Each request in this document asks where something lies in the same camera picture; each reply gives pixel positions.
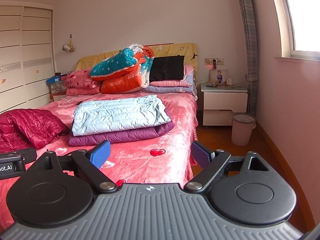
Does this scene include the purple down jacket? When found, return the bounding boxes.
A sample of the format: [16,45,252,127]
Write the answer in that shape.
[68,121,175,146]

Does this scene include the light blue down jacket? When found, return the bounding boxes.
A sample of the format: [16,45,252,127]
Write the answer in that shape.
[72,95,171,136]

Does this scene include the crimson red down jacket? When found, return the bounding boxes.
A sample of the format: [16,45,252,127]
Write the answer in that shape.
[1,108,70,153]

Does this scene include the pink waste bin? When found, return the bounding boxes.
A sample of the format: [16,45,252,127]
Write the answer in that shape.
[231,113,256,146]

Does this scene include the white bedside nightstand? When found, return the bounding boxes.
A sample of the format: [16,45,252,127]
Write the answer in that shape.
[201,83,248,126]

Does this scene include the pink lavender folded blankets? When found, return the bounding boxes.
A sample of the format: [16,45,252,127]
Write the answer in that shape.
[140,64,195,93]

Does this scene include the pink folded quilt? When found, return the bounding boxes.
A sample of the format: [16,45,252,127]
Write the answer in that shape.
[64,68,101,96]

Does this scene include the framed child photo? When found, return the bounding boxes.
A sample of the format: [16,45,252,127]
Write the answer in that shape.
[209,69,229,83]

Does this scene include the blue box on shelf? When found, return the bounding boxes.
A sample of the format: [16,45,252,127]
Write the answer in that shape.
[46,76,61,85]

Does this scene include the grey plaid curtain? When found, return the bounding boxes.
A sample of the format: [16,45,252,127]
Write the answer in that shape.
[238,0,259,116]

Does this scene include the teal orange folded quilt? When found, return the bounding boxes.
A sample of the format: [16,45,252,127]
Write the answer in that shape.
[90,43,155,94]

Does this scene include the black cushion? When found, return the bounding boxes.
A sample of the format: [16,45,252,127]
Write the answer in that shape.
[149,55,184,82]

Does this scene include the white sliding wardrobe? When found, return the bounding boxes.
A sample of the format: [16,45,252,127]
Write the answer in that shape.
[0,5,55,112]

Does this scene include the window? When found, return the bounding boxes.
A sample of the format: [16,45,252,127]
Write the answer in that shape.
[273,0,319,61]

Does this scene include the wall power sockets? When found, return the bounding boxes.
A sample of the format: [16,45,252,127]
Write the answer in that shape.
[204,58,224,66]

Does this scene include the wall lamp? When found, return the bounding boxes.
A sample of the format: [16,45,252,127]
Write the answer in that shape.
[62,34,75,53]

